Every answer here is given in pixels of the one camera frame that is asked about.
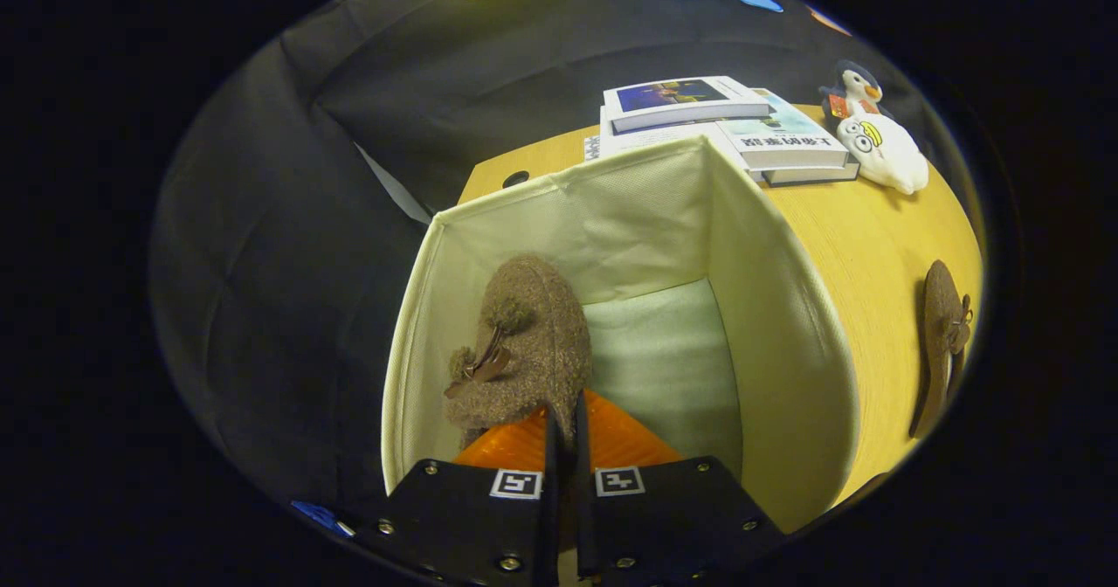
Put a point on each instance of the white plush toy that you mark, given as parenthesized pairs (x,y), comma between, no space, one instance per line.
(891,155)

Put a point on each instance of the book with night photo cover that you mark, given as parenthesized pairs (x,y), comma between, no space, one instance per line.
(672,96)

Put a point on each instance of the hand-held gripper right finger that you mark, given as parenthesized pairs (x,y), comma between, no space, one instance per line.
(655,526)

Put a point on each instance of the black backdrop cloth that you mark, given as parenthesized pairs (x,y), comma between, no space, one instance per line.
(288,264)

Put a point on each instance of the green fabric storage box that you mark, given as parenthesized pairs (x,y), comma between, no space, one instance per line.
(786,351)

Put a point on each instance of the blue plastic object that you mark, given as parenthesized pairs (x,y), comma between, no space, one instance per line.
(319,517)

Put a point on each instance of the penguin plush toy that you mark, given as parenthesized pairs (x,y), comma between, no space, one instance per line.
(856,80)

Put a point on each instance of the thick white book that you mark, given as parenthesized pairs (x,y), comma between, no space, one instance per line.
(646,140)

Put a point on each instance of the brown fuzzy shoe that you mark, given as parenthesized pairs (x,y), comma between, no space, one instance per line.
(942,307)
(541,325)

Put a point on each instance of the black book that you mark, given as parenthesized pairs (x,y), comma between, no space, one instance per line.
(812,176)

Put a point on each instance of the book with pale blue cover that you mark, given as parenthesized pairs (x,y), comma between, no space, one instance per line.
(786,137)

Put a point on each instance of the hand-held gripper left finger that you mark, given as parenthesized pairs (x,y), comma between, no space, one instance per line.
(489,526)

